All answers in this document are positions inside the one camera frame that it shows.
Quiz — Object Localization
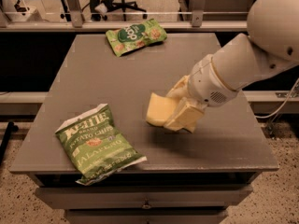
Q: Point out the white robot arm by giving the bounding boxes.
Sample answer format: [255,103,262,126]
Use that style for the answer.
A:
[164,0,299,131]

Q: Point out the green jalapeno chip bag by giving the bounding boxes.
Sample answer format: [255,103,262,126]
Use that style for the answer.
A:
[55,104,147,186]

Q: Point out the black office chair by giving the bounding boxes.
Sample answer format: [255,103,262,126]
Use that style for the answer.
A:
[90,0,146,21]

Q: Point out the grey drawer cabinet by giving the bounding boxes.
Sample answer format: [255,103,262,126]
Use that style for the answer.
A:
[11,33,278,224]

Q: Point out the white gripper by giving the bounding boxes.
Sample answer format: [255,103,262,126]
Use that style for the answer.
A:
[164,54,238,133]

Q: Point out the black pole on floor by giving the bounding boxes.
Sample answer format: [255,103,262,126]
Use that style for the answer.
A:
[0,122,19,164]

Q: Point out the white cable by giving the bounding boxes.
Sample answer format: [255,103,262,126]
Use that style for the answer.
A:
[254,77,299,119]

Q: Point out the green snack pouch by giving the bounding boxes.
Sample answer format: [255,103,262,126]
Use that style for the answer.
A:
[106,19,167,57]

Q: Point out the round drawer knob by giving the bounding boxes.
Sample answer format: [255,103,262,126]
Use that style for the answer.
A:
[141,203,152,210]

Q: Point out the yellow sponge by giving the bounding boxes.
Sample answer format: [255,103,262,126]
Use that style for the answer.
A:
[146,92,179,126]

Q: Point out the grey metal railing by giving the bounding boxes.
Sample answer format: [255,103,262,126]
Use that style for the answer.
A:
[1,0,252,33]

